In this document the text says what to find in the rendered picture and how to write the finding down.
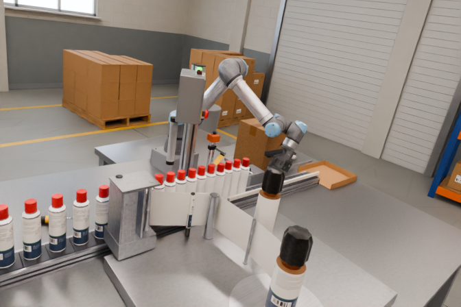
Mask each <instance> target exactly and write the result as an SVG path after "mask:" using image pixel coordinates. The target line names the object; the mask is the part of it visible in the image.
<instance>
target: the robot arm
mask: <svg viewBox="0 0 461 307"><path fill-rule="evenodd" d="M247 72H248V65H247V64H246V62H245V61H244V60H242V59H241V58H231V59H230V58H229V59H225V60H223V61H222V62H221V63H220V65H219V67H218V73H219V77H218V78H217V79H216V80H215V81H214V82H213V83H212V84H211V86H210V87H209V88H208V89H207V90H206V92H205V93H204V100H203V105H202V111H205V110H208V111H209V109H210V108H211V107H212V106H213V105H214V103H215V102H216V101H217V100H218V99H219V98H220V97H221V96H222V95H223V94H224V93H225V92H226V90H227V89H228V88H231V89H232V90H233V91H234V93H235V94H236V95H237V96H238V97H239V98H240V99H241V101H242V102H243V103H244V105H245V106H246V107H247V108H248V109H249V111H251V113H252V114H253V115H254V116H255V118H256V119H257V120H258V122H260V124H261V125H262V126H263V127H264V128H265V129H264V131H265V134H266V135H267V136H268V137H270V138H274V137H276V136H278V135H279V134H280V133H281V132H282V133H284V134H287V137H286V138H285V140H284V141H283V144H282V146H281V147H282V149H276V150H272V151H265V152H264V155H265V156H266V157H267V158H272V159H271V161H270V162H269V164H268V167H278V168H281V169H282V170H283V171H285V172H288V171H289V169H290V167H291V165H292V163H291V162H290V161H291V159H292V157H293V155H296V153H295V152H294V151H295V149H296V148H297V146H298V144H299V142H300V141H301V139H302V137H303V136H304V135H305V132H306V131H307V125H305V124H304V123H303V122H301V121H296V122H291V121H290V120H288V119H286V118H284V117H283V116H281V115H279V114H274V115H272V114H271V112H270V111H269V110H268V109H267V108H266V107H265V106H264V104H263V103H262V102H261V101H260V99H259V98H258V97H257V96H256V95H255V94H254V93H253V91H252V90H251V89H250V87H249V86H248V85H247V84H246V83H245V81H244V80H243V79H242V78H244V77H245V76H246V74H247ZM171 116H176V110H174V111H172V112H171V113H170V114H169V127H170V122H171V121H170V118H171ZM184 126H185V124H184V123H178V130H177V131H178V132H177V138H176V150H175V155H177V156H180V155H181V149H182V138H183V132H184ZM169 127H168V137H167V140H166V142H165V145H164V152H166V153H167V148H168V140H169V129H170V128H169Z"/></svg>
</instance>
